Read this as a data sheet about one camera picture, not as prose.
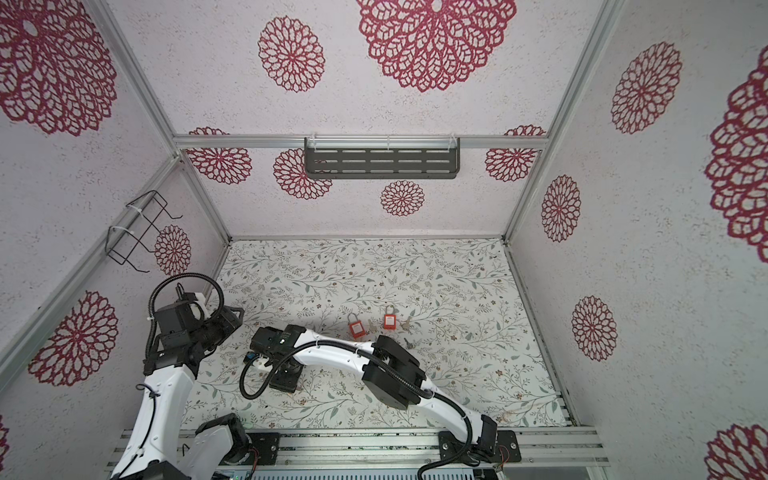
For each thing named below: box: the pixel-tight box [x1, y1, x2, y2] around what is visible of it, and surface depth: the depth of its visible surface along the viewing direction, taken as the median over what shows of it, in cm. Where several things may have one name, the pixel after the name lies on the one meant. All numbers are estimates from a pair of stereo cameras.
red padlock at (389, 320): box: [383, 305, 397, 330], surface depth 97 cm
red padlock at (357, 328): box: [347, 312, 366, 339], surface depth 96 cm
